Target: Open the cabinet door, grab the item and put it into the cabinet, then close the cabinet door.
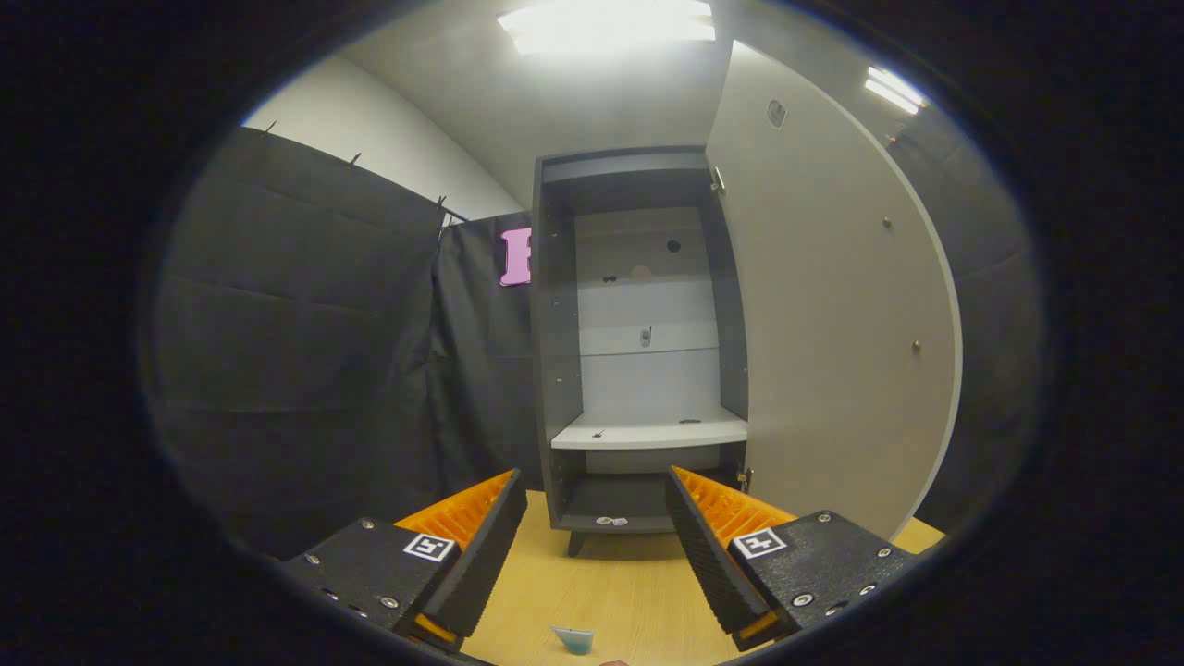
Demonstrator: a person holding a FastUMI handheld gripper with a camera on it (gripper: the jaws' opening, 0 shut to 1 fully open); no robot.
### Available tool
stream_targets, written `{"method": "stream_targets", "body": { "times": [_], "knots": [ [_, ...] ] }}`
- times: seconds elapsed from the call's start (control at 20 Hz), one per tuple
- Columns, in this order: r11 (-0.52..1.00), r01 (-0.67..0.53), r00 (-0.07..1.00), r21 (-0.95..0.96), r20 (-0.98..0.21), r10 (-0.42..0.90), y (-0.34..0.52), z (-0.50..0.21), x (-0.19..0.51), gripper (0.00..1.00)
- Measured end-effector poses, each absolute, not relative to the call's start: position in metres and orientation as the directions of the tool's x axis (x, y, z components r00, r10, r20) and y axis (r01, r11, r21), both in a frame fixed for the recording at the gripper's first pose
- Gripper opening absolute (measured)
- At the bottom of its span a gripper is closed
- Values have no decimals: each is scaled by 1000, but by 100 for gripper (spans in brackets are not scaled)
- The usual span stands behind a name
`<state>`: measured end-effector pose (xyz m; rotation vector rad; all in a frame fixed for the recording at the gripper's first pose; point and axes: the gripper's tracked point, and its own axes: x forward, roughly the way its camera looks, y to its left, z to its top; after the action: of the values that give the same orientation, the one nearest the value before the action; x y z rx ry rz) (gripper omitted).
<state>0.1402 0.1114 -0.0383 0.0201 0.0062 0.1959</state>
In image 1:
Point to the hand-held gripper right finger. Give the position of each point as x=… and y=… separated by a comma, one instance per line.
x=717, y=564

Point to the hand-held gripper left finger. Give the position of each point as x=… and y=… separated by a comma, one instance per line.
x=481, y=564

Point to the blue white tube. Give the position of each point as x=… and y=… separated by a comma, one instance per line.
x=573, y=639

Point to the beige cabinet door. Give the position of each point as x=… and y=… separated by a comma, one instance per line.
x=832, y=305

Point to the white cabinet shelf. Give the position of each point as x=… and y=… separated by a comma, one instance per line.
x=647, y=432

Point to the black backdrop cloth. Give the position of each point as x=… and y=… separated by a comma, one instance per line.
x=296, y=351

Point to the narrow ceiling light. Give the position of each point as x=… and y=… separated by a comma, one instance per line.
x=894, y=90

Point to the large ceiling light panel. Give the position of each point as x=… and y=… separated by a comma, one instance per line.
x=606, y=25

